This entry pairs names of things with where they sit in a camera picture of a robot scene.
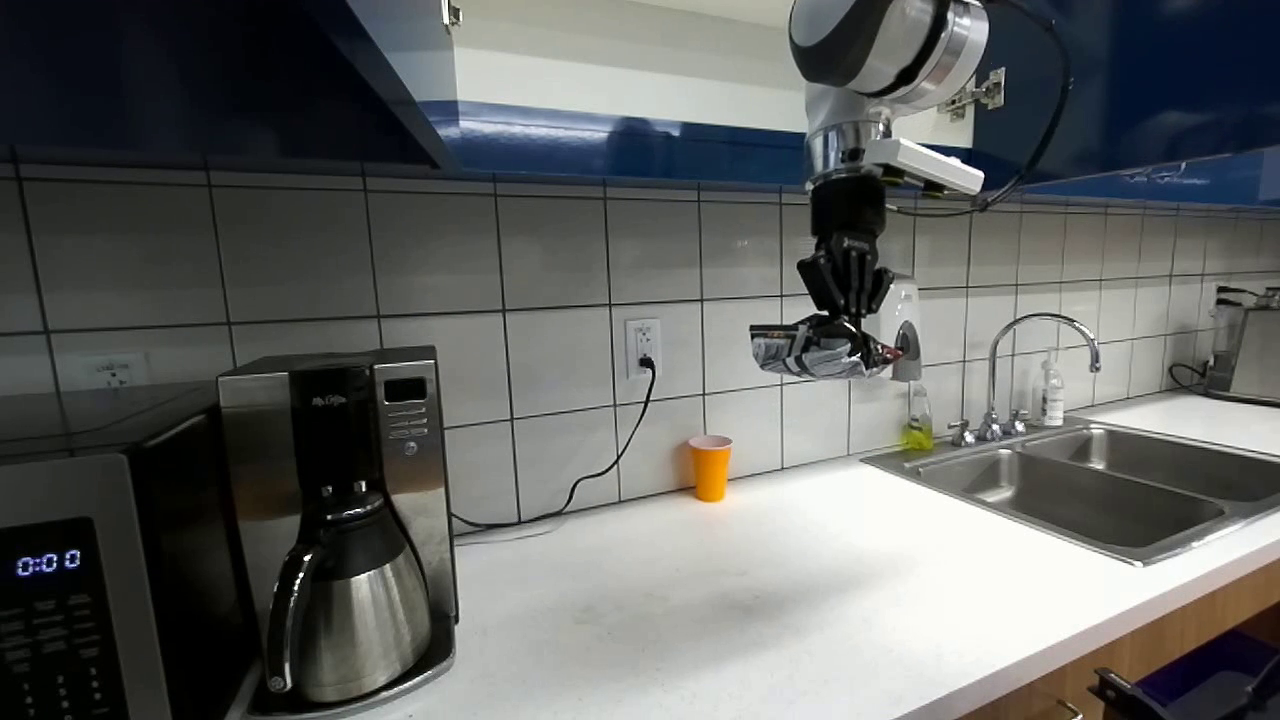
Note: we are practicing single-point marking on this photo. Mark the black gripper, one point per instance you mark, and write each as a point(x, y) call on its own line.
point(848, 224)

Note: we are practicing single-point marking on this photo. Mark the dark blue bin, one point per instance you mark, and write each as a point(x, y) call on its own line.
point(1214, 676)

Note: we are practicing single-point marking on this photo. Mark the silver countertop appliance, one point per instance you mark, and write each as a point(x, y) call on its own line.
point(1234, 333)

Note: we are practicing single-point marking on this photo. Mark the steel black microwave oven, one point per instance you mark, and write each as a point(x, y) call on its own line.
point(83, 587)

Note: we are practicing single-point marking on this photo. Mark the empty white wall outlet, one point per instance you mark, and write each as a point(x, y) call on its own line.
point(119, 375)

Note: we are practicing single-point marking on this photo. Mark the orange plastic cup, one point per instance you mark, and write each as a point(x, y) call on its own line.
point(711, 469)

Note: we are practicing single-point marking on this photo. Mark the yellow-green dish soap bottle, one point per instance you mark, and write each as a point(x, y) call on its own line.
point(918, 431)

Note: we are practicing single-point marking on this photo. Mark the metal cabinet hinge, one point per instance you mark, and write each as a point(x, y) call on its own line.
point(449, 15)
point(988, 89)

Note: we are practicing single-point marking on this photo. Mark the blue white wall cabinet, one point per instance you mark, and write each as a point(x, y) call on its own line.
point(601, 146)

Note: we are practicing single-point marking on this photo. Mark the blue cabinet door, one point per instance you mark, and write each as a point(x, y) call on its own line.
point(1175, 80)
point(203, 73)

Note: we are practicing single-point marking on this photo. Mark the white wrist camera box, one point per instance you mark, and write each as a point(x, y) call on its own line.
point(934, 164)

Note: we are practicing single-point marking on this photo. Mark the white wall outlet with plug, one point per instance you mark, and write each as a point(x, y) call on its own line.
point(643, 340)

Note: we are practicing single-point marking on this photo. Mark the chrome gooseneck faucet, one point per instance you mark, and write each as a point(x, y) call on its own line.
point(1055, 317)

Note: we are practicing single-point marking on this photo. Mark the small white bottle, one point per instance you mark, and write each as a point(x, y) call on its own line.
point(1055, 398)

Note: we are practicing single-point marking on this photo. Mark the stainless steel double sink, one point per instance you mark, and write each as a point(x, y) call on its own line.
point(1107, 492)

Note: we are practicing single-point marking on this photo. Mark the white wall soap dispenser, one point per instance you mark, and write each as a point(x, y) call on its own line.
point(909, 348)

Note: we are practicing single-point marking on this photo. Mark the steel black coffee maker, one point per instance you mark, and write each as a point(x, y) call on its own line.
point(400, 455)

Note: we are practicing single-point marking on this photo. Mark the black snack packet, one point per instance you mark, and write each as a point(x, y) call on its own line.
point(806, 348)

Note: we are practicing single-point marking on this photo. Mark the wooden base cabinet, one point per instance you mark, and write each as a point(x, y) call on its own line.
point(1201, 616)

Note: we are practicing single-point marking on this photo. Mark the stainless steel coffee carafe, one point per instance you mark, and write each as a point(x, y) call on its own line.
point(353, 622)

